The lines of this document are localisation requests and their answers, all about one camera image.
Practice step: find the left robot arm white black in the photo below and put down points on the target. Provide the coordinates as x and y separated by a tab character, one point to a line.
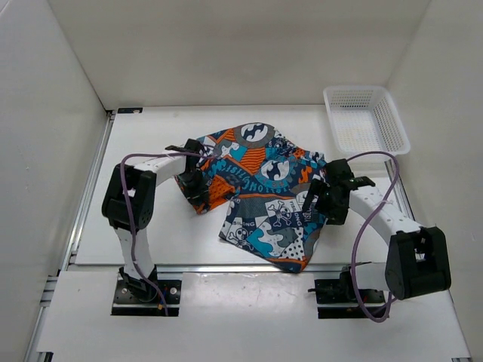
129	206

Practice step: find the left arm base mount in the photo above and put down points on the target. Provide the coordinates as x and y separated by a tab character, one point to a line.
131	304

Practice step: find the aluminium rail front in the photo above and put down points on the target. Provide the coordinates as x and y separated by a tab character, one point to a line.
235	268

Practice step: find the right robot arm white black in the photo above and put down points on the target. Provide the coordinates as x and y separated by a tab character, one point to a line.
417	260

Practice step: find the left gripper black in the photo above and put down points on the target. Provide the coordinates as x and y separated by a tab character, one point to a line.
201	190

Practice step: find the black label tag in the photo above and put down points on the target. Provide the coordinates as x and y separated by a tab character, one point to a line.
130	110

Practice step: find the colourful patterned shorts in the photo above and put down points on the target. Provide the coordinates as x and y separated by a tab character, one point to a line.
263	178

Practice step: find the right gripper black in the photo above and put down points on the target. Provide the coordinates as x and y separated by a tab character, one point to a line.
336	216

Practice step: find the white plastic basket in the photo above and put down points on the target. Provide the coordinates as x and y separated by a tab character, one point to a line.
364	118

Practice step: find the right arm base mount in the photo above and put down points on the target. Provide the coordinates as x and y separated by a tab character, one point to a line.
335	299

